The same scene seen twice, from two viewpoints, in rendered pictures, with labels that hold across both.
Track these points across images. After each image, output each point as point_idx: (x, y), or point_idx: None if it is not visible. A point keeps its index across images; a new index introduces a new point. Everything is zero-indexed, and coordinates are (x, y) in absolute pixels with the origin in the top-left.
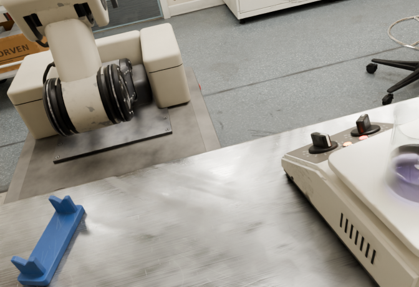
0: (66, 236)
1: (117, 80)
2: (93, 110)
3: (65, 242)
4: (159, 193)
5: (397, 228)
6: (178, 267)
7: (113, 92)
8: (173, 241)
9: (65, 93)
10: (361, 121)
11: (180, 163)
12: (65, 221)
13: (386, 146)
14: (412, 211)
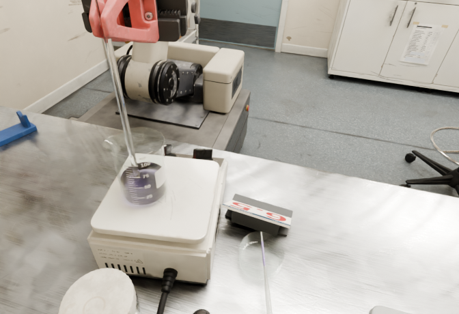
0: (10, 136)
1: (164, 73)
2: (141, 87)
3: (7, 139)
4: (79, 140)
5: (100, 205)
6: (39, 181)
7: (158, 80)
8: (53, 168)
9: (129, 67)
10: (195, 150)
11: (110, 130)
12: (18, 130)
13: (168, 165)
14: (119, 202)
